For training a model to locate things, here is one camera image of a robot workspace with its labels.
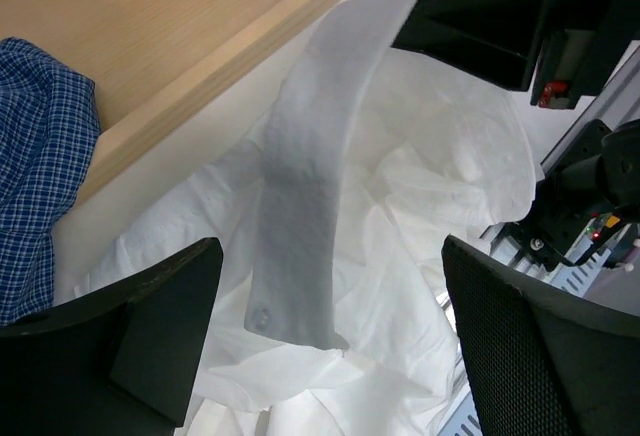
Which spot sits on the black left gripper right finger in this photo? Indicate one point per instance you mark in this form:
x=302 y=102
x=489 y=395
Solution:
x=539 y=360

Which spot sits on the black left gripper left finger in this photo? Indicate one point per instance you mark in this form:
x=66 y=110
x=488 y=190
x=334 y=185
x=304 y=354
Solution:
x=121 y=360

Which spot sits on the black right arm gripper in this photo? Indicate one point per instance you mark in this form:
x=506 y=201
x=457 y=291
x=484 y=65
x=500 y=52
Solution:
x=556 y=50

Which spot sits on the white shirt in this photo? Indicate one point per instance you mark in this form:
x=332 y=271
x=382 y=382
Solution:
x=332 y=211

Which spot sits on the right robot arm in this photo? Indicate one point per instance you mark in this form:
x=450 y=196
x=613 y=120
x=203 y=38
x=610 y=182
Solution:
x=538 y=358

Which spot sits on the blue plaid shirt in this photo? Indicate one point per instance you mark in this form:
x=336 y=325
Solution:
x=49 y=129

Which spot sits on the wooden clothes rack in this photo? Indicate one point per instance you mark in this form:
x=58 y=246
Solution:
x=155 y=63

